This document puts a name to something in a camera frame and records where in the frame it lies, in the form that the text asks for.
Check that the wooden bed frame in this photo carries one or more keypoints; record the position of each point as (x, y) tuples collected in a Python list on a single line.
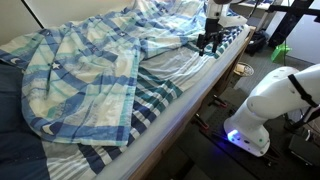
[(200, 100)]

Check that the blue white checkered blanket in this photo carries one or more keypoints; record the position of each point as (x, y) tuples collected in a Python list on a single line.
[(80, 79)]

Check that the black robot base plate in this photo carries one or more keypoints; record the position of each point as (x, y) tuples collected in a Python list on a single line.
[(274, 152)]

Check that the red handled clamp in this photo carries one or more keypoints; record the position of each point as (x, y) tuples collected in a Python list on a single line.
[(218, 102), (200, 122)]

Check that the dark blue pillow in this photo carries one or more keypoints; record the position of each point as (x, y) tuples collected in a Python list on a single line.
[(21, 153)]

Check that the black tripod stand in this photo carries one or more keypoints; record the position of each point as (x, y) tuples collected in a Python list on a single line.
[(293, 15)]

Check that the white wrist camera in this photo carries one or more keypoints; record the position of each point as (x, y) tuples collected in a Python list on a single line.
[(230, 21)]

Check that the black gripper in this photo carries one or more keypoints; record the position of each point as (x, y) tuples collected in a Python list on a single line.
[(212, 35)]

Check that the green bag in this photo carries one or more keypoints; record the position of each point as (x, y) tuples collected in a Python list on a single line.
[(279, 53)]

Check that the striped bed sheet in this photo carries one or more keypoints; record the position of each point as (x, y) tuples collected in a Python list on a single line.
[(170, 89)]

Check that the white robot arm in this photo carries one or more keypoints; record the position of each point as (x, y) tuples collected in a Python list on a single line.
[(280, 91)]

